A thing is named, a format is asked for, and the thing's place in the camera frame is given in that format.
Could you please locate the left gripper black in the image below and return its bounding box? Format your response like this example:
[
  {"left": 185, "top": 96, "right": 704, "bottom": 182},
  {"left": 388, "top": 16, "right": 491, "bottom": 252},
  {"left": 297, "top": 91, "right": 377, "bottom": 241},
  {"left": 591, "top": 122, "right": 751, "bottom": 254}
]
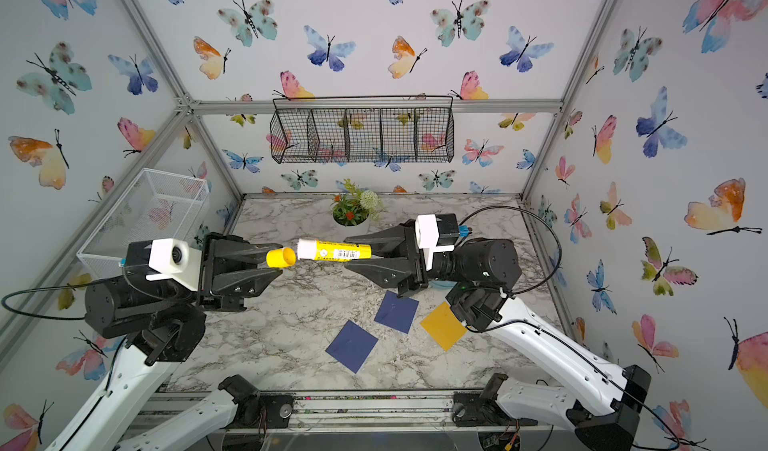
[{"left": 167, "top": 239, "right": 272, "bottom": 318}]

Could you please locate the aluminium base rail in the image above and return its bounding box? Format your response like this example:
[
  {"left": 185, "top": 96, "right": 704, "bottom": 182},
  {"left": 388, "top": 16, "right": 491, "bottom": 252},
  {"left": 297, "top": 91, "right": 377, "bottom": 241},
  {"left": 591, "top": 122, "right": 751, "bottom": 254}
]
[{"left": 149, "top": 387, "right": 559, "bottom": 435}]

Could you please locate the white mesh wall basket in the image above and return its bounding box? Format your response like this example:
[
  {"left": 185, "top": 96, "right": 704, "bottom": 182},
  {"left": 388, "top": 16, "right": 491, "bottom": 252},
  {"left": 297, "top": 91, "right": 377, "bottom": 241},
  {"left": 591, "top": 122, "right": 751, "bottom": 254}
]
[{"left": 77, "top": 168, "right": 209, "bottom": 279}]

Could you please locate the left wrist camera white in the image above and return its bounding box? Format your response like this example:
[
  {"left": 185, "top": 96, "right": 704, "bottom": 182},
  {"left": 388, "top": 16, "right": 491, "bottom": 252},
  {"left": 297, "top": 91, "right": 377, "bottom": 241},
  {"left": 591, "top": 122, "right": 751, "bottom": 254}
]
[{"left": 122, "top": 238, "right": 202, "bottom": 292}]

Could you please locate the yellow glue stick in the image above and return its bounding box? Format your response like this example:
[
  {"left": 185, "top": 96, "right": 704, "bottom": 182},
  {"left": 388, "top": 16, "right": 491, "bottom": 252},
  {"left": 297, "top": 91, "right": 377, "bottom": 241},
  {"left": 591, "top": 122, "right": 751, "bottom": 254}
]
[{"left": 296, "top": 239, "right": 373, "bottom": 262}]

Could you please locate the yellow glue stick cap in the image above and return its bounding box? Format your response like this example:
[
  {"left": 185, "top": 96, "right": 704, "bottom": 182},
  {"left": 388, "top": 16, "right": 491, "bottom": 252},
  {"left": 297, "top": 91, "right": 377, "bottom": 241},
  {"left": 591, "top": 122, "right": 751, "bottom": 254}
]
[{"left": 266, "top": 247, "right": 297, "bottom": 269}]

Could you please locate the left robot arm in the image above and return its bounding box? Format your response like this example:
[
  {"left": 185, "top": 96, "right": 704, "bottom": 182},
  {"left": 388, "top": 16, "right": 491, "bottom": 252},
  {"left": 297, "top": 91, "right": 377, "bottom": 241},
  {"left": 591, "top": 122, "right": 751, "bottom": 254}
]
[{"left": 48, "top": 233, "right": 297, "bottom": 450}]

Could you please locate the black wire wall basket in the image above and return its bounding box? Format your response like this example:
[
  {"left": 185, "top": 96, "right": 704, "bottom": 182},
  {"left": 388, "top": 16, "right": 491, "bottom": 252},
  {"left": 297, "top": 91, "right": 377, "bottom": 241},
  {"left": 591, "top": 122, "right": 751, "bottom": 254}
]
[{"left": 267, "top": 94, "right": 455, "bottom": 166}]

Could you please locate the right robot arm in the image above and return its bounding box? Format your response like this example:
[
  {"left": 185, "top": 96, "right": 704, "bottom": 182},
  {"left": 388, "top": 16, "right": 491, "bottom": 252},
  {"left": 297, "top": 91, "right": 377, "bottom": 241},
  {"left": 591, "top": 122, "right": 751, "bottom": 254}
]
[{"left": 331, "top": 214, "right": 651, "bottom": 450}]

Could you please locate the potted flower plant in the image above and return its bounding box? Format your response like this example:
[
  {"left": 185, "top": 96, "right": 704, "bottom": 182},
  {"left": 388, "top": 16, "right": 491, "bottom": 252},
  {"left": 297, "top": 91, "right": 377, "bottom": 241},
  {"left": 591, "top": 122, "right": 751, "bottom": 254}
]
[{"left": 331, "top": 179, "right": 384, "bottom": 227}]

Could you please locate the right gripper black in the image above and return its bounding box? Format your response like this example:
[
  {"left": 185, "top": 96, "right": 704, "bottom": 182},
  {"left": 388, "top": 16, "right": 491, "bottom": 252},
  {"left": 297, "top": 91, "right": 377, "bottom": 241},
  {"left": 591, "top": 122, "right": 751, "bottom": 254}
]
[{"left": 361, "top": 232, "right": 475, "bottom": 313}]

